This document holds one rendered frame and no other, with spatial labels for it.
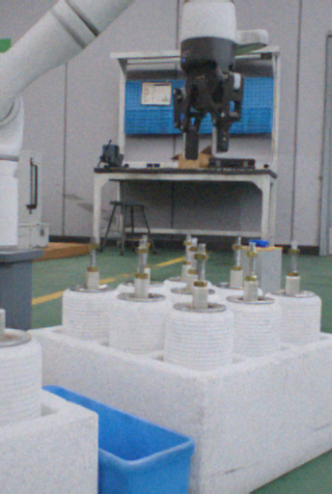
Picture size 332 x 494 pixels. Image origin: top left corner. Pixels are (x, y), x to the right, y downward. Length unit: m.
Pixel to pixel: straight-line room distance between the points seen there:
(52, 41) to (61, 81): 5.58
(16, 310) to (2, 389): 0.59
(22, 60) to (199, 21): 0.43
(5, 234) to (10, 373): 0.61
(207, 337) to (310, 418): 0.26
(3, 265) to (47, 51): 0.40
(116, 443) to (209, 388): 0.16
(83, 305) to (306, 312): 0.36
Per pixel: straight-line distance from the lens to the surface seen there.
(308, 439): 1.00
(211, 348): 0.81
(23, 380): 0.61
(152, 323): 0.89
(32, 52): 1.17
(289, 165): 6.00
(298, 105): 6.07
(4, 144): 1.19
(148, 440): 0.79
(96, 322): 0.98
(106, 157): 5.44
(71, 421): 0.62
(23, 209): 4.58
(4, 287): 1.16
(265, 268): 1.24
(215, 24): 0.84
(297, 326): 1.00
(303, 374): 0.95
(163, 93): 6.17
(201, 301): 0.84
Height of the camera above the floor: 0.38
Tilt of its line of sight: 4 degrees down
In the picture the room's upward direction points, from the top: 2 degrees clockwise
